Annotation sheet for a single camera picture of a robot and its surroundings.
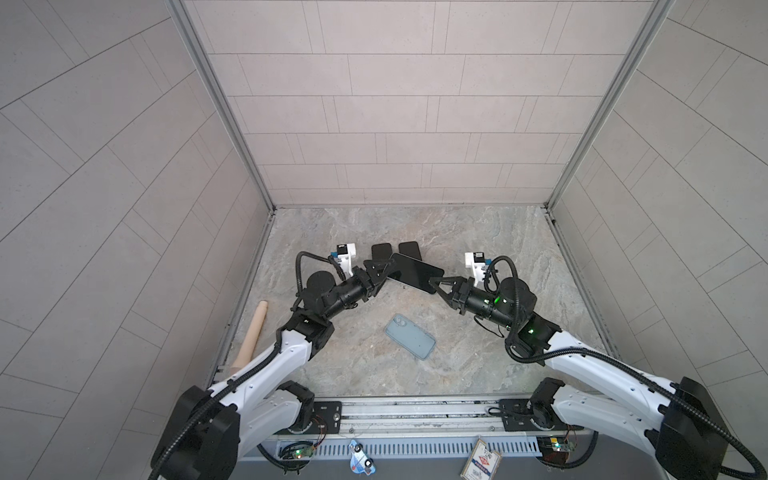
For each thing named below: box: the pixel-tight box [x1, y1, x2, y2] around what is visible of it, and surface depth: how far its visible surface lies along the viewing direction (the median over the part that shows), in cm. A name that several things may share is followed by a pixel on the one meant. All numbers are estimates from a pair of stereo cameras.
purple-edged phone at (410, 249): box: [398, 241, 422, 261], surface depth 107 cm
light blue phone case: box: [385, 314, 437, 360], surface depth 87 cm
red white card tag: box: [460, 438, 502, 480], surface depth 66 cm
